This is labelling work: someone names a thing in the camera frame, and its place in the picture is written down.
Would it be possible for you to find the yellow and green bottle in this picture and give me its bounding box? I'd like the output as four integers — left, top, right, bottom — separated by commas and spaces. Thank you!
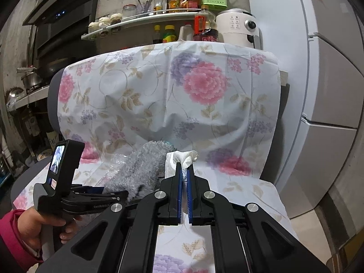
163, 25, 176, 44

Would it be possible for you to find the steel cooking pot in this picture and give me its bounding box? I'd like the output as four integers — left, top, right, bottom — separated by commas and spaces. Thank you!
17, 66, 43, 90

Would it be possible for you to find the white corner shelf rack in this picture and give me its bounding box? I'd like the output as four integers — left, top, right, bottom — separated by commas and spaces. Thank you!
81, 7, 205, 40

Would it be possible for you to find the grey fluffy cloth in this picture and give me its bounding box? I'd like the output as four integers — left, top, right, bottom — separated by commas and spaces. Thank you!
102, 140, 174, 205

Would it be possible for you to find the clear cup with chopsticks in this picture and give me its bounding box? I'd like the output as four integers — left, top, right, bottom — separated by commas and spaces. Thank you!
135, 0, 154, 16

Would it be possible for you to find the grey office chair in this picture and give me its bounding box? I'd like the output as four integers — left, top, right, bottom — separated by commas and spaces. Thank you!
11, 70, 291, 205

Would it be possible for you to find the white refrigerator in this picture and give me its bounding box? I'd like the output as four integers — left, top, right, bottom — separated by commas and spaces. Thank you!
245, 0, 364, 219

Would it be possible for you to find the floral covered chair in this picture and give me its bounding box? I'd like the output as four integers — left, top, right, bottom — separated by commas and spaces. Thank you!
13, 42, 299, 273

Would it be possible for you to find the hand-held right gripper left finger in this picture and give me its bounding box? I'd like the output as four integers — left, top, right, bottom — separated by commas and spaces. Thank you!
35, 162, 182, 273

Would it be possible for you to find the steel ladle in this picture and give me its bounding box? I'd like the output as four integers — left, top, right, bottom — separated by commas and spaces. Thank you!
6, 89, 25, 110

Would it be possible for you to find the person's left hand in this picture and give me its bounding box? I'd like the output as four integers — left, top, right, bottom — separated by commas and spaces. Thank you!
18, 206, 79, 252

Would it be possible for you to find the clear plastic packaging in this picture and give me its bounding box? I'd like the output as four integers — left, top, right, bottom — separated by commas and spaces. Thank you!
97, 154, 134, 188

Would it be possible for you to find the white tissue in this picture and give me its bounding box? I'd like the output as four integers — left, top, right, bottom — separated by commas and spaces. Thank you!
165, 149, 199, 222

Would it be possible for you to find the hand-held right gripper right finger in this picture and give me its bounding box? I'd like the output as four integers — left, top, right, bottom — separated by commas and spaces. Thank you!
186, 163, 332, 273

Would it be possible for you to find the white plastic jug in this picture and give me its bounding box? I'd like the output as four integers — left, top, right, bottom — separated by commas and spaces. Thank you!
179, 24, 194, 43

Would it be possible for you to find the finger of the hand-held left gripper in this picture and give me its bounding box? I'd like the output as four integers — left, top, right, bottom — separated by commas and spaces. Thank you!
72, 184, 104, 195
74, 191, 128, 206

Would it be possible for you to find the empty glass jar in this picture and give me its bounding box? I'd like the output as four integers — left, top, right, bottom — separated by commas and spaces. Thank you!
122, 4, 137, 18

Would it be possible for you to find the white air fryer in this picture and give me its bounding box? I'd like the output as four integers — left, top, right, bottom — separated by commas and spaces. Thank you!
215, 9, 263, 49

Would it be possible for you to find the black wok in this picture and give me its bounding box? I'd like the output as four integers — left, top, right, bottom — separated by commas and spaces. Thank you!
37, 57, 77, 78

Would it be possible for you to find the white stove counter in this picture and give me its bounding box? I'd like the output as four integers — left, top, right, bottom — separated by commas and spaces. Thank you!
7, 84, 52, 111

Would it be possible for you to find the large oil bottle red handle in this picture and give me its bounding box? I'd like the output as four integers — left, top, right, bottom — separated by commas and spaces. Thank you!
193, 5, 219, 43

